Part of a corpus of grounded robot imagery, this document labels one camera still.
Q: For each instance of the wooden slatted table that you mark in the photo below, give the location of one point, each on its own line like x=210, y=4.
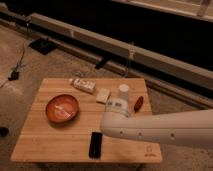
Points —
x=43, y=141

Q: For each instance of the long beige baseboard rail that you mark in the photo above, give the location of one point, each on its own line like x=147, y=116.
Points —
x=161, y=63

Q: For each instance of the orange bowl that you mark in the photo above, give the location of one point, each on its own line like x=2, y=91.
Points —
x=62, y=108

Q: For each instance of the white tube bottle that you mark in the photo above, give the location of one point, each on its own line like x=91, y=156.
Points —
x=83, y=85

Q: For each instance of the dark object at left edge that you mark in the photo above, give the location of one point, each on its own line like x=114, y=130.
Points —
x=4, y=131

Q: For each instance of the black flat floor plate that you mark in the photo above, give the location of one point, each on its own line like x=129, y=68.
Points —
x=43, y=46

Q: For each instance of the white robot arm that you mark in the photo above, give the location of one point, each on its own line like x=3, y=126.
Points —
x=192, y=128

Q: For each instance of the black floor bracket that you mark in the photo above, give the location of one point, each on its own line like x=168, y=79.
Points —
x=100, y=64

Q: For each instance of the dark red oblong object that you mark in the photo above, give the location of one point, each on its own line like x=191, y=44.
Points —
x=138, y=104

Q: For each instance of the cream sponge block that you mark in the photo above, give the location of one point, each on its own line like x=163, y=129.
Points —
x=103, y=95

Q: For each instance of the white plastic cup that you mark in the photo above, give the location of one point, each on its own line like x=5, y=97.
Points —
x=123, y=92

